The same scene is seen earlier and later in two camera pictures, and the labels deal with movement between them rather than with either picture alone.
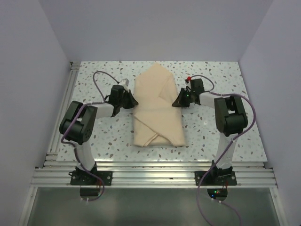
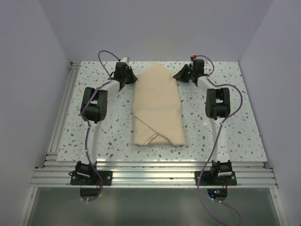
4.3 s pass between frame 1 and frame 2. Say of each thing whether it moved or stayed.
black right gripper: moved
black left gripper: moved
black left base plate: stayed
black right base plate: stayed
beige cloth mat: stayed
